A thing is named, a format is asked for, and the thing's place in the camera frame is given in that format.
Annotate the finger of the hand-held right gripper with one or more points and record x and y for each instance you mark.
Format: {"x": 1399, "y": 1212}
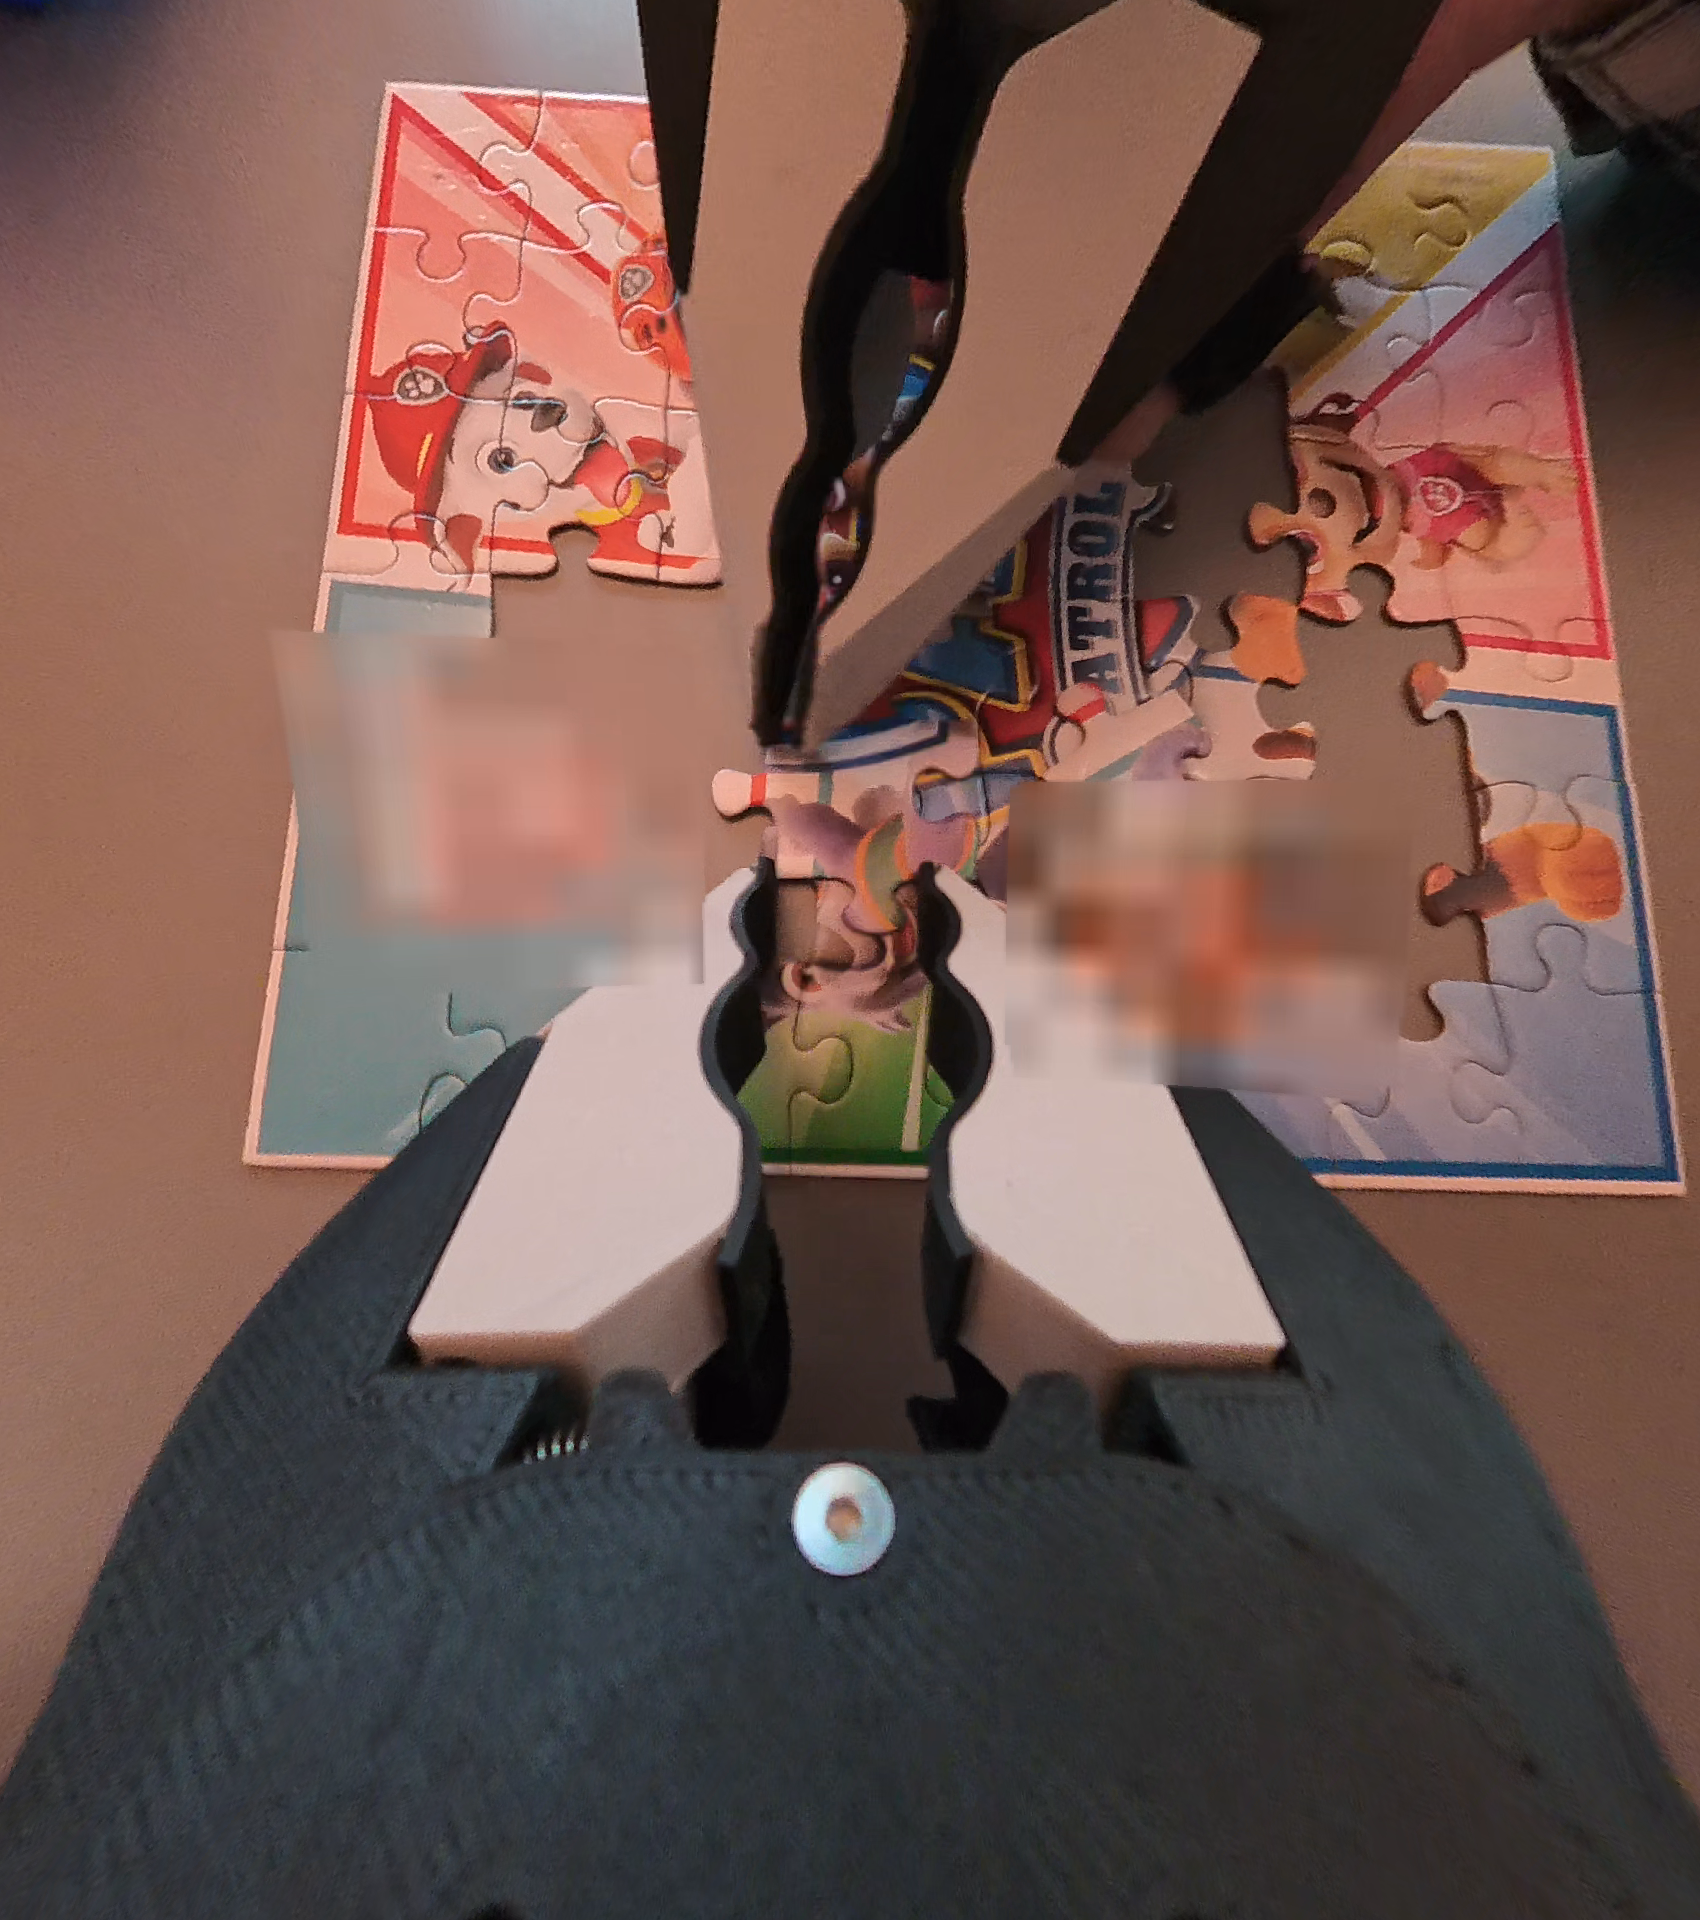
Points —
{"x": 1075, "y": 195}
{"x": 761, "y": 121}

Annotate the assembled jigsaw puzzle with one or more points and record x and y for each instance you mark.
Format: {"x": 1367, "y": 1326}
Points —
{"x": 1519, "y": 300}

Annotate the pastel jigsaw puzzle piece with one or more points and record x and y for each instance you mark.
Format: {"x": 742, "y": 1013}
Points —
{"x": 821, "y": 824}

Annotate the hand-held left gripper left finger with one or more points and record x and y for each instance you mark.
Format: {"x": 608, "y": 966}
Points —
{"x": 594, "y": 1185}

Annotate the person's right forearm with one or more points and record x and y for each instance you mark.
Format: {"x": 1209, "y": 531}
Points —
{"x": 1691, "y": 104}

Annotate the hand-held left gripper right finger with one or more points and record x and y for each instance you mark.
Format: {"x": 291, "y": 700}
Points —
{"x": 1090, "y": 1214}

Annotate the grey desk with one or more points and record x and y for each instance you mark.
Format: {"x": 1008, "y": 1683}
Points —
{"x": 84, "y": 450}

